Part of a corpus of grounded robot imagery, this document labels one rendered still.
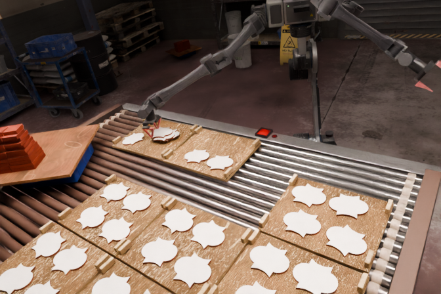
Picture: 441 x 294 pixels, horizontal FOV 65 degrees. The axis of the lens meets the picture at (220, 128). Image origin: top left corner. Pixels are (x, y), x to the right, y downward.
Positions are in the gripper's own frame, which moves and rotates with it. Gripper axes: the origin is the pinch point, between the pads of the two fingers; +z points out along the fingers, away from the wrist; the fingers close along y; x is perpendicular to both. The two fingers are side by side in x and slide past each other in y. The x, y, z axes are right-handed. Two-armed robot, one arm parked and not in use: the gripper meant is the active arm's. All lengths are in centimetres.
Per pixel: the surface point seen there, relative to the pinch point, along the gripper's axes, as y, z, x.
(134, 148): -11.3, 4.1, 9.0
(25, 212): -62, 7, 45
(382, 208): -56, 3, -115
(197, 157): -22.5, 2.7, -32.0
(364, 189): -43, 5, -111
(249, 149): -15, 3, -58
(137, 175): -33.4, 6.2, -1.8
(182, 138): -1.3, 3.7, -17.4
